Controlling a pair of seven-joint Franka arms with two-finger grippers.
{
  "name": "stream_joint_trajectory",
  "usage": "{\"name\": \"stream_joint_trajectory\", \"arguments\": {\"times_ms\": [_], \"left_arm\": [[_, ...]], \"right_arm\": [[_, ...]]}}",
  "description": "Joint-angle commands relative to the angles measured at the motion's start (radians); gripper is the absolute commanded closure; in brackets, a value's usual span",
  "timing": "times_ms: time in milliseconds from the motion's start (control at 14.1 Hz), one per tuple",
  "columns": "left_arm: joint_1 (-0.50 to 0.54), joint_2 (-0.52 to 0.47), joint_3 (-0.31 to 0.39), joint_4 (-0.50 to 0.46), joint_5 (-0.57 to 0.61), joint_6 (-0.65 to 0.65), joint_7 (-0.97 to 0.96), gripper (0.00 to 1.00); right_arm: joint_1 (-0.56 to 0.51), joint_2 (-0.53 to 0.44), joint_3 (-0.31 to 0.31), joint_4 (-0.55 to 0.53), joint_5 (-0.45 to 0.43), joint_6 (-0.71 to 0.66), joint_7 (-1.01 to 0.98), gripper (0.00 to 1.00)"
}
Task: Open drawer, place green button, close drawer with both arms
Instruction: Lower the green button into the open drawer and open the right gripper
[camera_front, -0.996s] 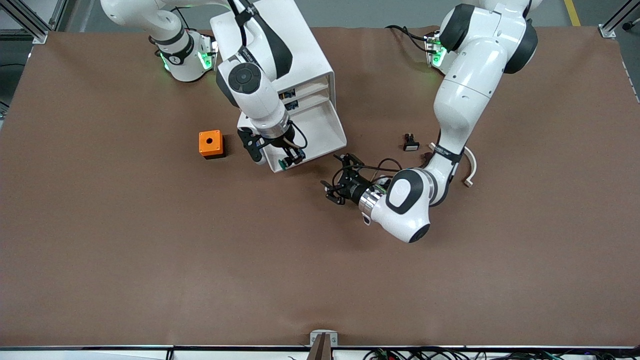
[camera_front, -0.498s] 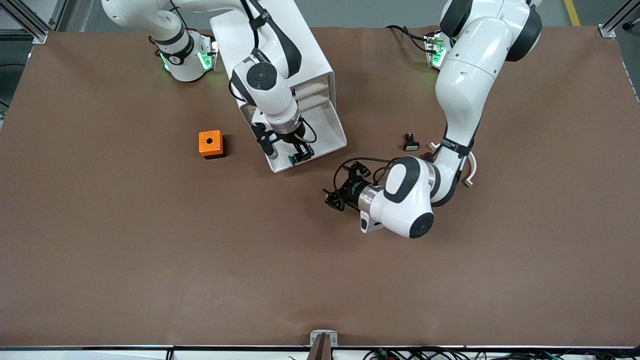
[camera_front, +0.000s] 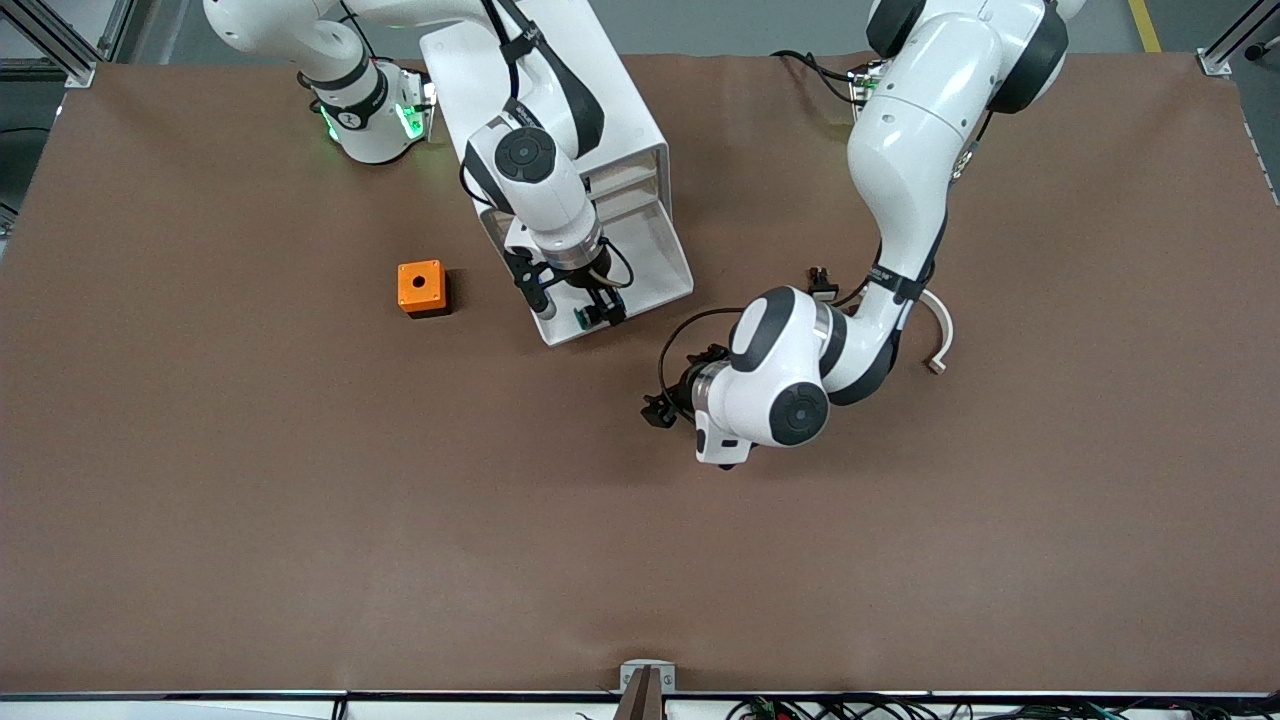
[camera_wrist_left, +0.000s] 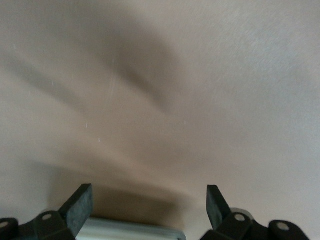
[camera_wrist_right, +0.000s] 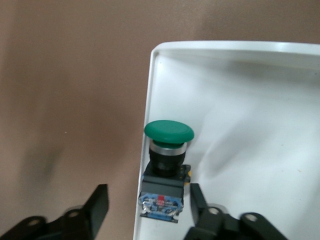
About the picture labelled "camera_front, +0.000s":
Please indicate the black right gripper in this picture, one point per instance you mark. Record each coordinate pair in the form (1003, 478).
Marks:
(589, 284)

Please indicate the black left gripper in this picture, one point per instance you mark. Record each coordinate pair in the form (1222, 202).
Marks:
(685, 389)

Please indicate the green push button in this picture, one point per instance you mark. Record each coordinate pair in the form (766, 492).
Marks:
(582, 319)

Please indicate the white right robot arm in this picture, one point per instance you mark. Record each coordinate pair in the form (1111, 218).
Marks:
(550, 210)

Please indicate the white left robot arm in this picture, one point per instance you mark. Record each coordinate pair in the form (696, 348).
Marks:
(910, 150)

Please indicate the white drawer cabinet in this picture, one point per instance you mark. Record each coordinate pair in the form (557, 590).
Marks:
(630, 110)

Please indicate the black white push button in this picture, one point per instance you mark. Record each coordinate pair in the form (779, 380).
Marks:
(820, 280)

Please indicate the brown table mat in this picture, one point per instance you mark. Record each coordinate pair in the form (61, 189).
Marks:
(640, 520)

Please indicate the orange box with round hole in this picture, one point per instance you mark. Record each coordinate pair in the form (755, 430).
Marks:
(408, 296)

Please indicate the grey metal mounting bracket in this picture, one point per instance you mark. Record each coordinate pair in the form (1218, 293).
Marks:
(630, 680)

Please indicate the white curved plastic bracket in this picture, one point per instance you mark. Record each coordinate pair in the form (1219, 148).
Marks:
(946, 335)

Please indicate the aluminium frame profile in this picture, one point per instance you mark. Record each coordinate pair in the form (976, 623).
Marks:
(1215, 63)
(62, 45)

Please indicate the white table edge rail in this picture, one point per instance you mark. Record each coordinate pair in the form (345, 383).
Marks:
(150, 710)

